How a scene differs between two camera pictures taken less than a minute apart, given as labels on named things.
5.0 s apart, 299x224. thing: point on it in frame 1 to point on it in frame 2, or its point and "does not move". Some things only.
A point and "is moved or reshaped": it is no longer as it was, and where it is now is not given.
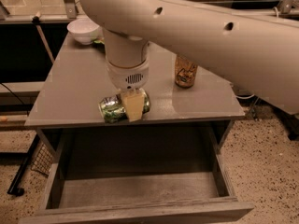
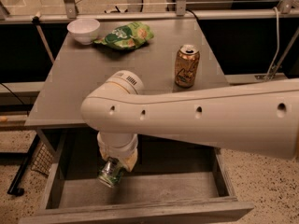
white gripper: (128, 77) to (118, 151)
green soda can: (114, 110) is moved or reshaped
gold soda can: (185, 72) does not move
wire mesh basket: (42, 161) does not move
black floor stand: (6, 157) does not move
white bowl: (84, 31) does not move
